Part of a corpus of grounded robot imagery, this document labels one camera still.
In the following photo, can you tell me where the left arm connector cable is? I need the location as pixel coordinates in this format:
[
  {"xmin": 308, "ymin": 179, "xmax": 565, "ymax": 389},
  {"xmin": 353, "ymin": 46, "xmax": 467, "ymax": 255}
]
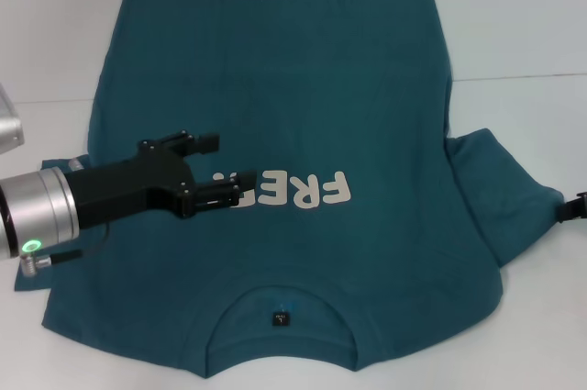
[{"xmin": 17, "ymin": 219, "xmax": 111, "ymax": 276}]

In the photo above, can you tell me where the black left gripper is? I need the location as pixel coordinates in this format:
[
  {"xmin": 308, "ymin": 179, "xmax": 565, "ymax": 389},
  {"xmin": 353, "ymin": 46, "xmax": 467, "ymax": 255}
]
[{"xmin": 66, "ymin": 130, "xmax": 258, "ymax": 230}]

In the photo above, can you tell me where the teal t-shirt with FREE print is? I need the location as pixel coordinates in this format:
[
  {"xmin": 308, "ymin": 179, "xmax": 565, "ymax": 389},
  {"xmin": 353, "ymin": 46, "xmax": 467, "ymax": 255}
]
[{"xmin": 12, "ymin": 0, "xmax": 568, "ymax": 367}]

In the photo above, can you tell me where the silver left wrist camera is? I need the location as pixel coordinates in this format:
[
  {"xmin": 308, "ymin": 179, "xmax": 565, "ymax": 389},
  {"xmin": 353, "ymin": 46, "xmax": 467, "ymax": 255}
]
[{"xmin": 0, "ymin": 82, "xmax": 24, "ymax": 152}]

